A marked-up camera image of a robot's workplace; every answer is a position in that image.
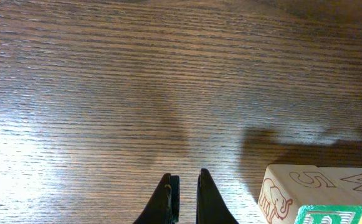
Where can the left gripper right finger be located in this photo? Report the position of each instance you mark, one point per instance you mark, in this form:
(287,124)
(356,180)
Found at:
(210,207)

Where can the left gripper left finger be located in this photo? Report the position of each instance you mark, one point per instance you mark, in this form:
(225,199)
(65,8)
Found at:
(163,205)

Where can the green R block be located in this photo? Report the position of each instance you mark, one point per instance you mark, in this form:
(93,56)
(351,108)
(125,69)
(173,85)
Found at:
(305,194)

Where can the yellow S block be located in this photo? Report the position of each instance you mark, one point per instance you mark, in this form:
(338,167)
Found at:
(361,193)

